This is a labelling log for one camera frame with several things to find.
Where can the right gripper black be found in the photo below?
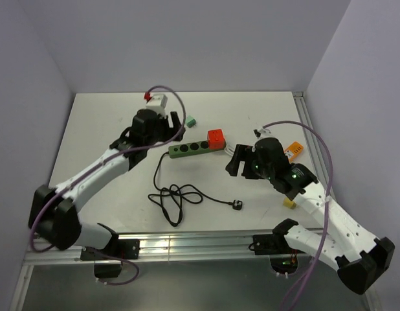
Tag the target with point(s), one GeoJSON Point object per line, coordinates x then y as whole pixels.
{"type": "Point", "coordinates": [242, 152]}

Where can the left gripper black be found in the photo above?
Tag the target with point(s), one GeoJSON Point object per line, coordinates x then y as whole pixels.
{"type": "Point", "coordinates": [169, 132]}

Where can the green wall charger plug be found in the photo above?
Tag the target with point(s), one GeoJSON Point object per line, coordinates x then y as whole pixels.
{"type": "Point", "coordinates": [190, 122]}

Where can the red cube socket adapter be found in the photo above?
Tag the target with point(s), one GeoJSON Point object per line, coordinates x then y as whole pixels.
{"type": "Point", "coordinates": [216, 139]}

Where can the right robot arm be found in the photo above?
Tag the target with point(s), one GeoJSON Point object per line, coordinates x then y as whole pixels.
{"type": "Point", "coordinates": [358, 256]}

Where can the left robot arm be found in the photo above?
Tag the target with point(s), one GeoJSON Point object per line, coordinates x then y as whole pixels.
{"type": "Point", "coordinates": [54, 214]}

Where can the yellow plug adapter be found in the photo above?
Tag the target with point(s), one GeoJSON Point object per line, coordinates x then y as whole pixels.
{"type": "Point", "coordinates": [289, 203]}

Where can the green power strip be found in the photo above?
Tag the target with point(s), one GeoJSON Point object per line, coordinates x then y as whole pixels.
{"type": "Point", "coordinates": [192, 149]}

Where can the orange power strip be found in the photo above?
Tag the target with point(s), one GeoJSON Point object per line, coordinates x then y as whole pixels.
{"type": "Point", "coordinates": [293, 151]}

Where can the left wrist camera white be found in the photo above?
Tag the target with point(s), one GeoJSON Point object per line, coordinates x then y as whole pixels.
{"type": "Point", "coordinates": [156, 103]}

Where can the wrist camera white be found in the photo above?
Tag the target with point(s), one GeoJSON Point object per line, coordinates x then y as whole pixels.
{"type": "Point", "coordinates": [156, 103]}
{"type": "Point", "coordinates": [262, 133]}

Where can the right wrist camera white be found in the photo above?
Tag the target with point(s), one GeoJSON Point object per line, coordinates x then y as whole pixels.
{"type": "Point", "coordinates": [262, 133]}

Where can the aluminium front rail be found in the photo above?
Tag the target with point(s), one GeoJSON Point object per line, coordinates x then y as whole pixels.
{"type": "Point", "coordinates": [165, 247]}

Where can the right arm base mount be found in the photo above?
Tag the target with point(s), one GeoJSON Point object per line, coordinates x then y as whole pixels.
{"type": "Point", "coordinates": [283, 259]}

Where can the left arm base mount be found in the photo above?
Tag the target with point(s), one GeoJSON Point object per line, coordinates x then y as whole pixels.
{"type": "Point", "coordinates": [110, 262]}

